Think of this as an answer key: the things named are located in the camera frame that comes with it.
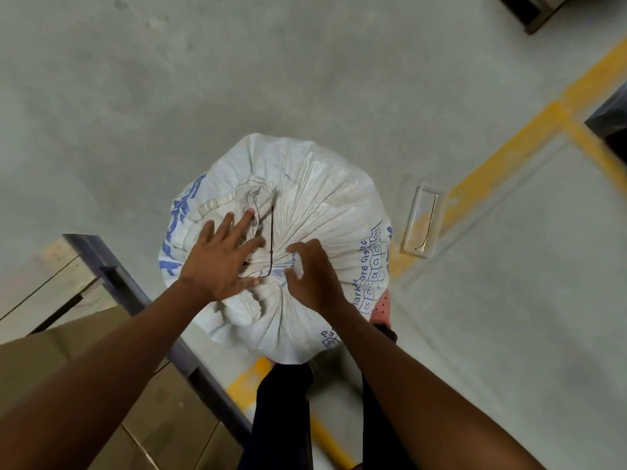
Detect person's left hand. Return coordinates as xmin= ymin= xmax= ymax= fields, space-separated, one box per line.
xmin=179 ymin=209 xmax=267 ymax=303

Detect person's right hand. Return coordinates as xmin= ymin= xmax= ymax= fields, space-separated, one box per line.
xmin=284 ymin=239 xmax=351 ymax=317

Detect white woven sack blue print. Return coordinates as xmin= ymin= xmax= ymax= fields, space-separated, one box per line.
xmin=158 ymin=133 xmax=394 ymax=366

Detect person's left forearm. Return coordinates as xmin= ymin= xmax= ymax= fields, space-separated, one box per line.
xmin=0 ymin=278 xmax=217 ymax=470

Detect person's right forearm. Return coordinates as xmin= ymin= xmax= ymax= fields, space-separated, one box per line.
xmin=317 ymin=301 xmax=545 ymax=470

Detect person's pink shoe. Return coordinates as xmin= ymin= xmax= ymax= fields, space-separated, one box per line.
xmin=369 ymin=289 xmax=393 ymax=329

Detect person's dark trousers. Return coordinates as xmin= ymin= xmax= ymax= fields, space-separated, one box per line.
xmin=239 ymin=359 xmax=417 ymax=470

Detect clear plastic floor plate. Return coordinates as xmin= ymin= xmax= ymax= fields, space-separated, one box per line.
xmin=401 ymin=184 xmax=448 ymax=259

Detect brown cardboard boxes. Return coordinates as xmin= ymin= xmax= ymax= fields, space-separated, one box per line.
xmin=0 ymin=305 xmax=246 ymax=470

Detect light wooden pallet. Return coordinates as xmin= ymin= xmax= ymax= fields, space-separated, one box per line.
xmin=0 ymin=239 xmax=121 ymax=344

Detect dark grey object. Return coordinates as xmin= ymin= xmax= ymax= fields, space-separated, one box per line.
xmin=584 ymin=82 xmax=627 ymax=166

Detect dark wooden pallet corner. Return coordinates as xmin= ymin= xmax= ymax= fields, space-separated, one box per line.
xmin=495 ymin=0 xmax=575 ymax=36

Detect dark tie cord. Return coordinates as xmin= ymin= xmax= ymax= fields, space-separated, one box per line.
xmin=256 ymin=205 xmax=275 ymax=279

